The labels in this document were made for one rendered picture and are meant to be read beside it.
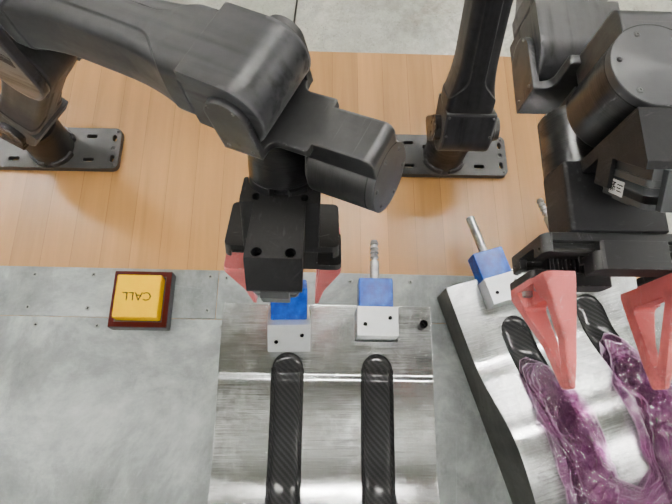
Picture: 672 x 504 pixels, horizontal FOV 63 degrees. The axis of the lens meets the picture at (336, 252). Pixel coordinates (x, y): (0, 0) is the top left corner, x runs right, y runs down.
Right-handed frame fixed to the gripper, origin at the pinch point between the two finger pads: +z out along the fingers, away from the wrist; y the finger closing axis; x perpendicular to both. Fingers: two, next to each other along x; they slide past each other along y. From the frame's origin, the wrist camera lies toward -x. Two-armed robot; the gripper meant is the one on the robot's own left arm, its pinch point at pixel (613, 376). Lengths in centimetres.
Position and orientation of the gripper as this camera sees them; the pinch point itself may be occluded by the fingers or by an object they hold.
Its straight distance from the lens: 42.0
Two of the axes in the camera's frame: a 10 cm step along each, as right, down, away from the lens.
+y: 10.0, 0.1, 0.4
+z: 0.0, 9.6, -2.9
